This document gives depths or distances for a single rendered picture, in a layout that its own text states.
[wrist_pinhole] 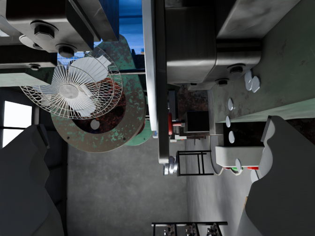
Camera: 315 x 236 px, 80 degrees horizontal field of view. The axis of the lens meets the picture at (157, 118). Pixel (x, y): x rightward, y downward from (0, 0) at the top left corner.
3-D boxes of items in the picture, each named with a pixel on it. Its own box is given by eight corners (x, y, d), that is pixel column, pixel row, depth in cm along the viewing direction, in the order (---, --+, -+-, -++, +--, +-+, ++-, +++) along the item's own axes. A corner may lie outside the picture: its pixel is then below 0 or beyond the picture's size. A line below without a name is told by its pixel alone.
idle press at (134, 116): (261, 152, 150) (45, 157, 154) (222, 143, 248) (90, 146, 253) (250, -32, 159) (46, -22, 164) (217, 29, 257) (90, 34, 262)
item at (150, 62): (158, 39, 48) (154, 39, 48) (149, -158, 21) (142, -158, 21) (160, 154, 37) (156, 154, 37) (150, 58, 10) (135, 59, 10)
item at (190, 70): (281, 162, 20) (153, 165, 20) (233, 151, 34) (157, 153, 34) (263, -54, 22) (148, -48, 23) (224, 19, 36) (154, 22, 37)
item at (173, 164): (213, 175, 294) (162, 176, 297) (207, 175, 338) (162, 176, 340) (211, 149, 306) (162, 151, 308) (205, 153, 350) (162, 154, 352)
